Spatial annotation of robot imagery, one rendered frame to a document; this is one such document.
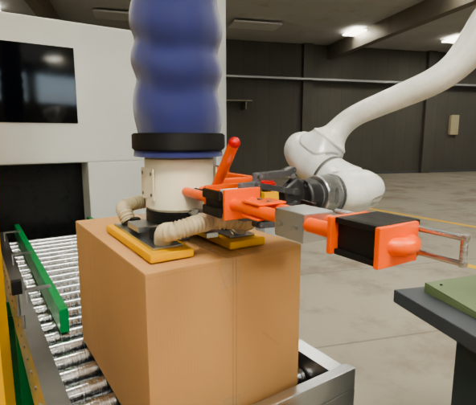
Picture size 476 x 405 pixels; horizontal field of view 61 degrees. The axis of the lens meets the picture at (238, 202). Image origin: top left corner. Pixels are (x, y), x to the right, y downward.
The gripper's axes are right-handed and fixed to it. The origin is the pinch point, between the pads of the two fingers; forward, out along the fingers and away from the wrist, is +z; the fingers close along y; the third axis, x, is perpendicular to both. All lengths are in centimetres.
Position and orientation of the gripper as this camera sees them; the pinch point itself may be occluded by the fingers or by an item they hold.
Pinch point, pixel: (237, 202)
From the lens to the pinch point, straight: 79.8
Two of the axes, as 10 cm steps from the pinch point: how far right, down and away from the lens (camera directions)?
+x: -5.5, -1.4, 8.2
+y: -0.1, 9.9, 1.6
